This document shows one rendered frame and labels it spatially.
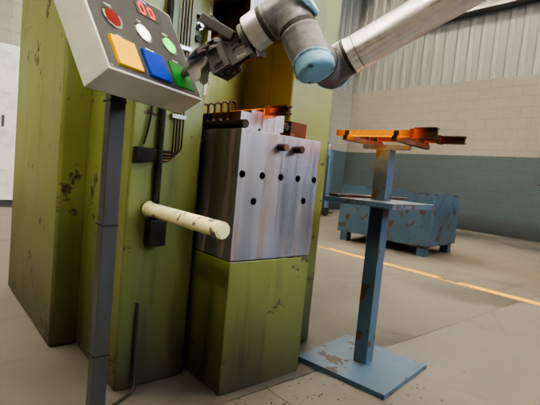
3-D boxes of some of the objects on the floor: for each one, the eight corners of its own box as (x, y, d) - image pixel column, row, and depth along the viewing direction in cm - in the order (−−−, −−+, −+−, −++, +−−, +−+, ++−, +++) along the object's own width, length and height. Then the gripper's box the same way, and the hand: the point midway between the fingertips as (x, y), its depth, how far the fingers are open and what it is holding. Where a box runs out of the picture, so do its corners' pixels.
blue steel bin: (453, 253, 524) (460, 195, 519) (426, 258, 465) (434, 194, 460) (368, 236, 607) (373, 186, 602) (336, 239, 548) (341, 184, 543)
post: (102, 444, 114) (130, 39, 107) (87, 449, 111) (115, 35, 104) (97, 436, 117) (124, 42, 110) (83, 441, 115) (108, 38, 107)
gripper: (247, 47, 97) (179, 93, 105) (264, 59, 105) (200, 100, 114) (235, 16, 98) (168, 63, 107) (252, 30, 106) (189, 73, 115)
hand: (184, 71), depth 110 cm, fingers closed
